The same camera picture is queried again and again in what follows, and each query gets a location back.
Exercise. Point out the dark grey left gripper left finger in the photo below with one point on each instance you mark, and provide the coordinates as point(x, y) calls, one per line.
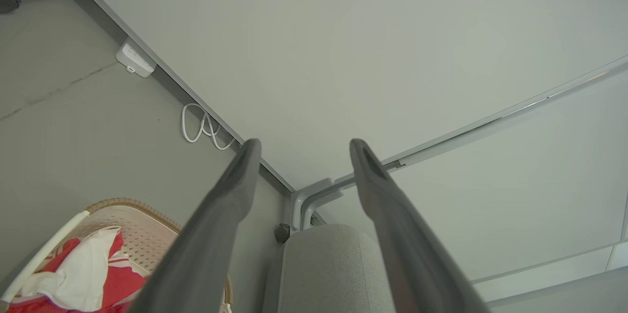
point(206, 244)

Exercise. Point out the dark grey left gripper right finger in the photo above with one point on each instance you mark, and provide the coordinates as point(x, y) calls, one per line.
point(407, 254)

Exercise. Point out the red and white garment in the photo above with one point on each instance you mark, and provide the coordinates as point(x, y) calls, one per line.
point(83, 269)

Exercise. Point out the beige perforated laundry basket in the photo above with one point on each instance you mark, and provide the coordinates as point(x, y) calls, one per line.
point(142, 234)

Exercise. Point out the small dark caster wheel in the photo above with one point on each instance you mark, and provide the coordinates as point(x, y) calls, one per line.
point(281, 233)

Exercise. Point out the white power adapter box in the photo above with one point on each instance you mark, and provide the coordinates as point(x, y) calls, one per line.
point(135, 59)

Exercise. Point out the dark grey floor wheel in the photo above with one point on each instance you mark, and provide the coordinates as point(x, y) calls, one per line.
point(7, 2)

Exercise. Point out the grey metal partition frame post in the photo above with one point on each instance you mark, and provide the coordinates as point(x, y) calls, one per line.
point(309, 200)

